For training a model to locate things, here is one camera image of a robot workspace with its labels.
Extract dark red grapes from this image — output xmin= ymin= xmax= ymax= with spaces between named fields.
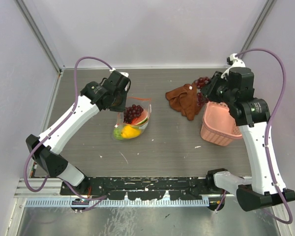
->
xmin=123 ymin=104 xmax=143 ymax=124
xmin=194 ymin=77 xmax=210 ymax=108

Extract clear orange zip bag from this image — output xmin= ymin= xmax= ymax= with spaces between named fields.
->
xmin=113 ymin=97 xmax=151 ymax=141

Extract red watermelon slice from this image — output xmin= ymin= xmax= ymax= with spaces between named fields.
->
xmin=131 ymin=110 xmax=149 ymax=125

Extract green bumpy fruit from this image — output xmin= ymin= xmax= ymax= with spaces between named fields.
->
xmin=113 ymin=128 xmax=123 ymax=140

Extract yellow lemon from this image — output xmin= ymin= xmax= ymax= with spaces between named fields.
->
xmin=121 ymin=125 xmax=141 ymax=139

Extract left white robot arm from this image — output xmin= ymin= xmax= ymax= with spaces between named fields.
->
xmin=26 ymin=70 xmax=131 ymax=195

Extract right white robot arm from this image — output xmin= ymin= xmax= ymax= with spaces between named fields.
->
xmin=201 ymin=67 xmax=295 ymax=211

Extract brown cloth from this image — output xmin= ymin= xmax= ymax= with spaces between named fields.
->
xmin=165 ymin=83 xmax=204 ymax=121

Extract pink plastic basket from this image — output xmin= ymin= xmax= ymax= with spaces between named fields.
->
xmin=200 ymin=102 xmax=242 ymax=147

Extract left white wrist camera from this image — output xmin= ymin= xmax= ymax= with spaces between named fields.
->
xmin=109 ymin=68 xmax=129 ymax=77

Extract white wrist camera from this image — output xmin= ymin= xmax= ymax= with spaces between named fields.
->
xmin=109 ymin=68 xmax=129 ymax=77
xmin=221 ymin=53 xmax=246 ymax=79

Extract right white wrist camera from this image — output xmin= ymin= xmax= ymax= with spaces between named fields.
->
xmin=221 ymin=53 xmax=246 ymax=79

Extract right aluminium frame post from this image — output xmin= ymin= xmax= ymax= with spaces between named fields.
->
xmin=240 ymin=0 xmax=276 ymax=52

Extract aluminium frame post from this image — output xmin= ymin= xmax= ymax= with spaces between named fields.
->
xmin=240 ymin=0 xmax=276 ymax=52
xmin=15 ymin=0 xmax=65 ymax=74

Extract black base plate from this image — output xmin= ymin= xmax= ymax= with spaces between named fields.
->
xmin=74 ymin=177 xmax=223 ymax=201

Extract aluminium front rail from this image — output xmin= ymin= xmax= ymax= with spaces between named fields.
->
xmin=13 ymin=176 xmax=283 ymax=197

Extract left aluminium frame post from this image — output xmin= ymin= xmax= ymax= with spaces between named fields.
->
xmin=15 ymin=0 xmax=65 ymax=74

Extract white slotted cable duct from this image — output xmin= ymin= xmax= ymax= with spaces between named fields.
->
xmin=25 ymin=197 xmax=209 ymax=208

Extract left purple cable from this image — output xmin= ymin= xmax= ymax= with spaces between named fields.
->
xmin=23 ymin=57 xmax=116 ymax=192

